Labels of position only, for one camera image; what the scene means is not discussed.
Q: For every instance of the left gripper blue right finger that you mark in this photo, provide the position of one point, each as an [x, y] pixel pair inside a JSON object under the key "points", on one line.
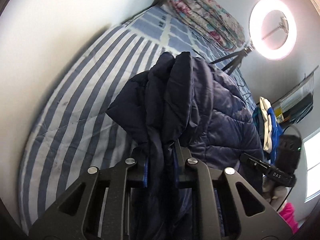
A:
{"points": [[181, 155]]}

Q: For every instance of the black mini tripod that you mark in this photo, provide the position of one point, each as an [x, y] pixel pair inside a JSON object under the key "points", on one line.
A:
{"points": [[236, 57]]}

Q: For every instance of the grey gloved right hand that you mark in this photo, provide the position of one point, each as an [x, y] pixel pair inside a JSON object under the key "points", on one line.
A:
{"points": [[275, 195]]}

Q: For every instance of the blue checked bed sheet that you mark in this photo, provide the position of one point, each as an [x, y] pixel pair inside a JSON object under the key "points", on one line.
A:
{"points": [[172, 35]]}

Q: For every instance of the dark hanging clothes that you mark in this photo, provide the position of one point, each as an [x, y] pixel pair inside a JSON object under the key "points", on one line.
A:
{"points": [[297, 112]]}

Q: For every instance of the blue folded garment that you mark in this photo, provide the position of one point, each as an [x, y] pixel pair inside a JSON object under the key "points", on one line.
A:
{"points": [[268, 128]]}

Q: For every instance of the floral folded quilt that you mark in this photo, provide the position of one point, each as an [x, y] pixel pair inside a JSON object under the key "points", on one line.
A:
{"points": [[210, 20]]}

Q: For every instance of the striped hanging cloth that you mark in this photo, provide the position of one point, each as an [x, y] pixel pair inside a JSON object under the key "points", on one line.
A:
{"points": [[297, 93]]}

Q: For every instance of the bright ring light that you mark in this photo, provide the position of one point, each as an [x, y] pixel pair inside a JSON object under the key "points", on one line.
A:
{"points": [[272, 29]]}

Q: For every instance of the blue striped bed quilt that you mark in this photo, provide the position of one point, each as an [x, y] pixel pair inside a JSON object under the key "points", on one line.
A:
{"points": [[73, 131]]}

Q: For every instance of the navy blue puffer jacket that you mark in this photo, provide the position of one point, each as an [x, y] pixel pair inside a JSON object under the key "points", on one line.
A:
{"points": [[182, 98]]}

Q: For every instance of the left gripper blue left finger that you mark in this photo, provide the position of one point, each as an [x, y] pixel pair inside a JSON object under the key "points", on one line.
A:
{"points": [[145, 171]]}

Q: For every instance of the yellow green box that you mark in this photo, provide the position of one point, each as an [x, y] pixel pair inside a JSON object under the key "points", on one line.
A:
{"points": [[279, 114]]}

